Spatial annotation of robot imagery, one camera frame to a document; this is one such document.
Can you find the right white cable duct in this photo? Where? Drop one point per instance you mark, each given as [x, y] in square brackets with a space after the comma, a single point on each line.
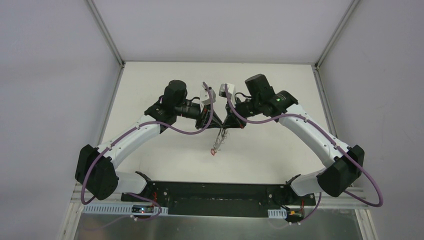
[277, 213]

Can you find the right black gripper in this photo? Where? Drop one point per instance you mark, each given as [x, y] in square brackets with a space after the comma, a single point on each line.
[232, 114]

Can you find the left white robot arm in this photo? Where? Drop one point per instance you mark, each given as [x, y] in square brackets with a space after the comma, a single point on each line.
[97, 166]

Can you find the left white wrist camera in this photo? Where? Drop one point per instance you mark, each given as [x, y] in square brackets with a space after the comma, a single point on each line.
[207, 97]

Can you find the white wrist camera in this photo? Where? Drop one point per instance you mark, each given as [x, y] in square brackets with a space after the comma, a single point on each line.
[207, 97]
[227, 90]

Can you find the red tagged key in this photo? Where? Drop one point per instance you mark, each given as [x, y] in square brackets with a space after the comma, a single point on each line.
[213, 152]

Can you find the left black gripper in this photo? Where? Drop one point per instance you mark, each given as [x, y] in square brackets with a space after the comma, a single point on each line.
[202, 117]

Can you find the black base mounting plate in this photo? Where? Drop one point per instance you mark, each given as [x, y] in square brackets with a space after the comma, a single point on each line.
[223, 199]

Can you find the white cable duct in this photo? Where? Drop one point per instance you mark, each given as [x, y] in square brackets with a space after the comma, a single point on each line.
[277, 213]
[124, 209]

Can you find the metal key ring disc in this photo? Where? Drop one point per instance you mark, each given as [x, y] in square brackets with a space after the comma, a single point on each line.
[220, 139]

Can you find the aluminium frame rail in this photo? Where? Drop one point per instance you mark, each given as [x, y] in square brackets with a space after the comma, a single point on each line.
[344, 201]

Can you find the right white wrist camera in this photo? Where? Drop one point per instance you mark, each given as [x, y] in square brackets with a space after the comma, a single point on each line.
[227, 90]

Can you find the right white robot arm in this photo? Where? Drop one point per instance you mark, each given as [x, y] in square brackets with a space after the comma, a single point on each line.
[341, 161]

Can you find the left white cable duct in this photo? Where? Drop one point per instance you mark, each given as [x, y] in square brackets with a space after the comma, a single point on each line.
[124, 209]

